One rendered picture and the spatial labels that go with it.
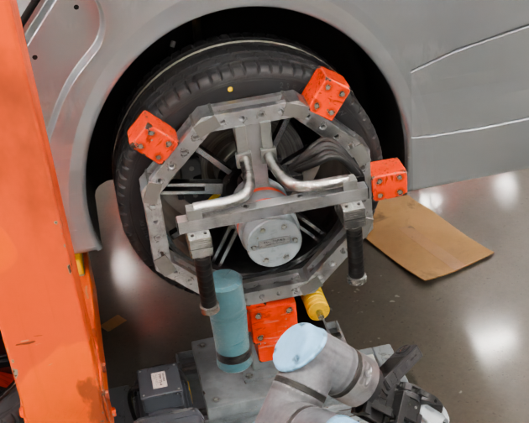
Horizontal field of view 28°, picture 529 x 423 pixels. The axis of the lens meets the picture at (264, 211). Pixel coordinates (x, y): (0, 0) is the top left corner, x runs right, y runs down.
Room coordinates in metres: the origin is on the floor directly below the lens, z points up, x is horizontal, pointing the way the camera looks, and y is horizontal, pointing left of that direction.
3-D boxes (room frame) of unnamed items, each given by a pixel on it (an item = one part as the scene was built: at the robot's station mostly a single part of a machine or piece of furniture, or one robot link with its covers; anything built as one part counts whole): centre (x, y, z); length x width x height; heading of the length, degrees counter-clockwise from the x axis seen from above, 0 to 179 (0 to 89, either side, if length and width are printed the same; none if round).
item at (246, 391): (2.30, 0.04, 0.32); 0.40 x 0.30 x 0.28; 98
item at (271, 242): (2.06, 0.00, 0.85); 0.21 x 0.14 x 0.14; 8
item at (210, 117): (2.13, 0.01, 0.85); 0.54 x 0.07 x 0.54; 98
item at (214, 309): (1.87, 0.14, 0.83); 0.04 x 0.04 x 0.16
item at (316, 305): (2.25, -0.09, 0.51); 0.29 x 0.06 x 0.06; 8
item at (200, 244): (1.90, 0.15, 0.93); 0.09 x 0.05 x 0.05; 8
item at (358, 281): (1.92, -0.19, 0.83); 0.04 x 0.04 x 0.16
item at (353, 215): (1.95, -0.19, 0.93); 0.09 x 0.05 x 0.05; 8
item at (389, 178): (2.18, -0.30, 0.85); 0.09 x 0.08 x 0.07; 98
